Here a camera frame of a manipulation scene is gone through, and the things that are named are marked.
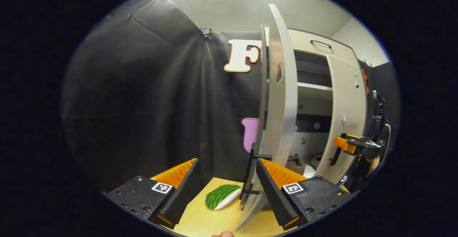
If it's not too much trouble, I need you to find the brown fuzzy shoe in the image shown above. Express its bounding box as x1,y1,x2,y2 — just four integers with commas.
309,153,325,170
285,154,306,176

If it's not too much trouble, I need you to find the white cabinet shelf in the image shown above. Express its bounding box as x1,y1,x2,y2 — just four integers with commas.
298,82,333,92

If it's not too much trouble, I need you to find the white shoe cabinet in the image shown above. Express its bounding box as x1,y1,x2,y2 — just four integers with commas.
260,25,369,180

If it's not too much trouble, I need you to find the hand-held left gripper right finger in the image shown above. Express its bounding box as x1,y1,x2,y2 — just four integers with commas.
256,157,353,230

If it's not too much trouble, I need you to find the green striped watermelon toy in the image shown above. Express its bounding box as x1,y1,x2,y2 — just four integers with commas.
205,184,243,211

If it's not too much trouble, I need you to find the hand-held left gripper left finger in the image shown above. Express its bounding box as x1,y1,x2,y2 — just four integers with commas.
104,157,199,229

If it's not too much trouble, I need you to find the black door handle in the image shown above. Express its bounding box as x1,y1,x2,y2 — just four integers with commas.
239,142,273,206

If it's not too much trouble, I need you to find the white cabinet drawer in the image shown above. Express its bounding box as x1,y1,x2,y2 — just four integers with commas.
287,29,359,66

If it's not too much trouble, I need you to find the white cabinet door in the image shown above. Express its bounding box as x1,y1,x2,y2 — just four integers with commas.
234,4,298,231
315,54,368,185

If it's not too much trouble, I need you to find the black backdrop cloth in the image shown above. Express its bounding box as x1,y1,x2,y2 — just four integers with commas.
61,0,401,194

